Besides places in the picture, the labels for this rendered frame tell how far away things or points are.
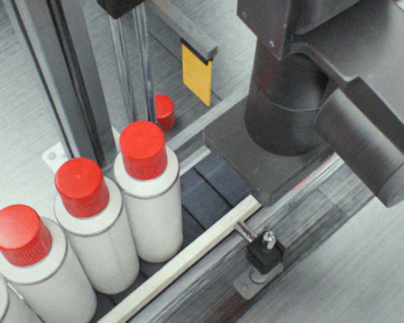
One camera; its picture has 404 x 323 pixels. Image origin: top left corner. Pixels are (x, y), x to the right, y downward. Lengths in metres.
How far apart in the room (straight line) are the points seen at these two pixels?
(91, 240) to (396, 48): 0.27
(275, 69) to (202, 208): 0.32
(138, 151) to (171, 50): 0.39
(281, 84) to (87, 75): 0.26
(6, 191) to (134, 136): 0.32
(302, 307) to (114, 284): 0.18
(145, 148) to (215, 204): 0.22
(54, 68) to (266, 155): 0.21
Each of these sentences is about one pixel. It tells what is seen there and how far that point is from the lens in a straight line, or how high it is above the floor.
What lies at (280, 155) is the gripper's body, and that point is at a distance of 0.41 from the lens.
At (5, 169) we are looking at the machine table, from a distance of 0.74.
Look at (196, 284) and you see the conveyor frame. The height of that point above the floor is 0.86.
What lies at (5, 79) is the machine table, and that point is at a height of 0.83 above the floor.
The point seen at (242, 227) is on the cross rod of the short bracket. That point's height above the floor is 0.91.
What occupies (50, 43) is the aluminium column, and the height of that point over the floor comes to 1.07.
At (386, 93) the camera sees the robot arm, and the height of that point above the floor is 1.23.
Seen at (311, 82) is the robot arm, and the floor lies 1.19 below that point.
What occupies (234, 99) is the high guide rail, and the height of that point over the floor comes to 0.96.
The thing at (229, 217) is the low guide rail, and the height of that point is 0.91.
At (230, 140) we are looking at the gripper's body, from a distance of 0.41.
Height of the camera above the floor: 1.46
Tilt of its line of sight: 62 degrees down
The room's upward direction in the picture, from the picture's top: 2 degrees clockwise
